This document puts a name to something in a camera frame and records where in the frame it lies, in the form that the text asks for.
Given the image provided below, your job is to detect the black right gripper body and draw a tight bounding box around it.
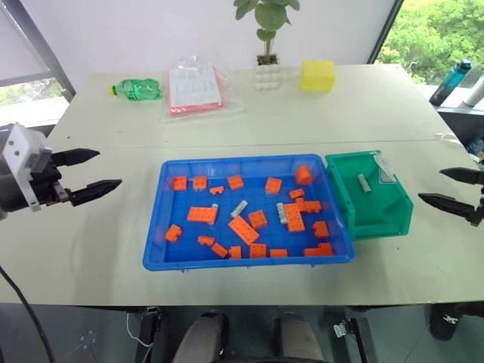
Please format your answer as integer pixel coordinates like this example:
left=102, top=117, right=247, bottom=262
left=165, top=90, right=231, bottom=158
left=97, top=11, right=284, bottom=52
left=475, top=184, right=484, bottom=224

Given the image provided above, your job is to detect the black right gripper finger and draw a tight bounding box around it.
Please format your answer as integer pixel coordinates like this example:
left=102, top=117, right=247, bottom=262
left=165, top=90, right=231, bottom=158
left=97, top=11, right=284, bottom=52
left=439, top=167, right=484, bottom=187
left=417, top=193, right=479, bottom=228

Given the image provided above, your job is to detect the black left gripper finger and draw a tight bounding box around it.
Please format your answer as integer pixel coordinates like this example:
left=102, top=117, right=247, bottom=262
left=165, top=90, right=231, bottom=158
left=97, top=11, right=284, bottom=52
left=69, top=178, right=123, bottom=207
left=51, top=147, right=101, bottom=169

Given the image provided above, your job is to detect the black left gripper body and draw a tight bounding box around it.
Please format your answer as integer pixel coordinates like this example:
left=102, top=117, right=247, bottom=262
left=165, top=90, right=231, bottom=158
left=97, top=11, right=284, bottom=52
left=29, top=152, right=73, bottom=208

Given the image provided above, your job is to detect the green plastic bin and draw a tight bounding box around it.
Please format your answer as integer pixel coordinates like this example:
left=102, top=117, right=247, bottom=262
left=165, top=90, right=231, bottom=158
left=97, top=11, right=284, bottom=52
left=324, top=150, right=414, bottom=240

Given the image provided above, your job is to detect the yellow cube box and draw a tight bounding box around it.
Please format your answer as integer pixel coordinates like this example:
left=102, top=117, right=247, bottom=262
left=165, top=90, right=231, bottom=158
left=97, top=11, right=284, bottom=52
left=299, top=60, right=337, bottom=92

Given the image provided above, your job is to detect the clear label card holder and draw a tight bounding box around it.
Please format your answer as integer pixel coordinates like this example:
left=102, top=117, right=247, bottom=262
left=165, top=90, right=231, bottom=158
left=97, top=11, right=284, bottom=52
left=372, top=151, right=397, bottom=185

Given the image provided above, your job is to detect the crushed green plastic bottle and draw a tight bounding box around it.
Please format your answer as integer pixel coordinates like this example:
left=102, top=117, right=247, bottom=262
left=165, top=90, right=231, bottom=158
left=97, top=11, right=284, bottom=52
left=109, top=78, right=164, bottom=102

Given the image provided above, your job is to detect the blue water bottle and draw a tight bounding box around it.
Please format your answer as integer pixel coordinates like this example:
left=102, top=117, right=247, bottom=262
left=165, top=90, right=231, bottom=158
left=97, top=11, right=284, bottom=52
left=429, top=59, right=474, bottom=107

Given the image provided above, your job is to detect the black shoe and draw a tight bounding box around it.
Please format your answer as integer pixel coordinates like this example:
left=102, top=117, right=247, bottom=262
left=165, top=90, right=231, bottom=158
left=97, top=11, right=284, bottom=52
left=429, top=302, right=484, bottom=342

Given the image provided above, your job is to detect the orange stepped building block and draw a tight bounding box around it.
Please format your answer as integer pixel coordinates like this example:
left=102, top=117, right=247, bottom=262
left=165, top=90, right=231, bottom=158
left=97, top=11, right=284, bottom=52
left=295, top=197, right=323, bottom=213
left=303, top=242, right=335, bottom=257

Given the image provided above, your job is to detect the clear bag with papers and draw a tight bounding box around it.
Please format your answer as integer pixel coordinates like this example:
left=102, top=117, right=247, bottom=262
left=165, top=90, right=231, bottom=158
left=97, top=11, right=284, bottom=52
left=160, top=56, right=246, bottom=122

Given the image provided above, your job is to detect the blue plastic tray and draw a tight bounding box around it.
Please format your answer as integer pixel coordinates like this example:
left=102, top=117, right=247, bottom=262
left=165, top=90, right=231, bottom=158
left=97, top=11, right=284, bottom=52
left=142, top=153, right=357, bottom=272

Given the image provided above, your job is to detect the dark rounded knee shape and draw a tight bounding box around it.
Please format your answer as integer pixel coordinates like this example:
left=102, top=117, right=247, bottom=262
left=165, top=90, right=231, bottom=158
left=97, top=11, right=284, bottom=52
left=273, top=312, right=327, bottom=363
left=174, top=310, right=230, bottom=363

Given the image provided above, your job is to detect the white bubble plant pot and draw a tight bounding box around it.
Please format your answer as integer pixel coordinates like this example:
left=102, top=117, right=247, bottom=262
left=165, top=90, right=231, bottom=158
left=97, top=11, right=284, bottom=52
left=253, top=62, right=284, bottom=92

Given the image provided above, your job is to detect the green leafy potted plant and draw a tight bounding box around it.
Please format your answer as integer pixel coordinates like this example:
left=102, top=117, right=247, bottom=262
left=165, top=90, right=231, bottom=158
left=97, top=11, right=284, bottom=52
left=233, top=0, right=302, bottom=65

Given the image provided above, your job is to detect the white cord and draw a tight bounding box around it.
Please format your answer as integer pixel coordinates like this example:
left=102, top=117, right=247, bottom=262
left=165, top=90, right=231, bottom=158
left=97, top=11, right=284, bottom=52
left=434, top=132, right=461, bottom=147

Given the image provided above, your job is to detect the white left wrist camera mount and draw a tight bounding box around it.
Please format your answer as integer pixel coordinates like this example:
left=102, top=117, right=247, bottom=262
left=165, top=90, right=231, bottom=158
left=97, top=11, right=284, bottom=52
left=1, top=122, right=53, bottom=213

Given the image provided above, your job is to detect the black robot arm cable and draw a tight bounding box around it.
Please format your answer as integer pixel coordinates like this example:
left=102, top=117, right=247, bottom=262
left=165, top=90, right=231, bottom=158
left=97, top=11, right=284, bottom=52
left=0, top=264, right=54, bottom=363

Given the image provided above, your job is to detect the thin white cable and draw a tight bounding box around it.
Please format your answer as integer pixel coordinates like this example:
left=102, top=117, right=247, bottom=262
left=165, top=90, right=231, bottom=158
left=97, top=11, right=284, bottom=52
left=126, top=312, right=152, bottom=347

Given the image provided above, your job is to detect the black table leg bracket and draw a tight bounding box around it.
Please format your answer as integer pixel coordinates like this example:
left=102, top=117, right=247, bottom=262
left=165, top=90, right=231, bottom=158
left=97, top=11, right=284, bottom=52
left=332, top=316, right=374, bottom=363
left=134, top=306, right=164, bottom=363

